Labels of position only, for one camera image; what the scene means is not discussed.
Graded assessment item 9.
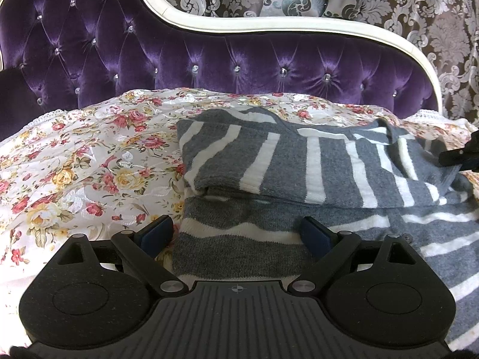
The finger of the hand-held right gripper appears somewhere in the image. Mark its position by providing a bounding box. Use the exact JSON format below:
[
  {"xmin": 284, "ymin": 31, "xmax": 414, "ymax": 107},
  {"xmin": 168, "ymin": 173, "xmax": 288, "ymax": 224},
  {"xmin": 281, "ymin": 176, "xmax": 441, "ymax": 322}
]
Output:
[{"xmin": 439, "ymin": 130, "xmax": 479, "ymax": 169}]

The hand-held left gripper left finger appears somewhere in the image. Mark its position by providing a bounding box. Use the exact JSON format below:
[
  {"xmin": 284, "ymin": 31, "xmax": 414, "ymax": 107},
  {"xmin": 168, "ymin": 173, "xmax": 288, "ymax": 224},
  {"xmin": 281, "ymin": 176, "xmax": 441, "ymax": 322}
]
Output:
[{"xmin": 48, "ymin": 215, "xmax": 189, "ymax": 296}]

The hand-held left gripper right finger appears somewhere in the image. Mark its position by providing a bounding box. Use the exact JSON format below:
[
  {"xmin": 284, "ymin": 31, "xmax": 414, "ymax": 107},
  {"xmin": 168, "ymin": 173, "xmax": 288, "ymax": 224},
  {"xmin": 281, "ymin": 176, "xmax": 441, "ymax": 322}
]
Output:
[{"xmin": 289, "ymin": 216, "xmax": 426, "ymax": 294}]

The grey white striped sweater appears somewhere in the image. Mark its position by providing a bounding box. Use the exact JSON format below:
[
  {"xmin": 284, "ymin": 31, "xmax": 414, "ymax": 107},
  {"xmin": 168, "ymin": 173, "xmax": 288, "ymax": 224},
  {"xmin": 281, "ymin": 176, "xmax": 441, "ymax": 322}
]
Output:
[{"xmin": 171, "ymin": 106, "xmax": 479, "ymax": 353}]

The floral bedspread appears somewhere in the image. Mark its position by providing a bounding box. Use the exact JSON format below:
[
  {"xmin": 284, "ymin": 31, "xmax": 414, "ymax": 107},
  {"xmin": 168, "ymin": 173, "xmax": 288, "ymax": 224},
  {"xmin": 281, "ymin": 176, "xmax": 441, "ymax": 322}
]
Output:
[{"xmin": 0, "ymin": 87, "xmax": 479, "ymax": 318}]

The brown damask curtain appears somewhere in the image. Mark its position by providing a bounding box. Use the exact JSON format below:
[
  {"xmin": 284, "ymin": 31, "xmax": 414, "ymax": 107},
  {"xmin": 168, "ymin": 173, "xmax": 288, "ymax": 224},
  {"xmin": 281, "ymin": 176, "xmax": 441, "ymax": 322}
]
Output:
[{"xmin": 153, "ymin": 0, "xmax": 479, "ymax": 125}]

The purple tufted headboard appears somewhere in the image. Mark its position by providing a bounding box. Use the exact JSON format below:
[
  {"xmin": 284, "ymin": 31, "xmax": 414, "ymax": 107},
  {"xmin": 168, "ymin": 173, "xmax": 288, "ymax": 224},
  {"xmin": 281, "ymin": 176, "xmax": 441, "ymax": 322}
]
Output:
[{"xmin": 0, "ymin": 0, "xmax": 443, "ymax": 142}]

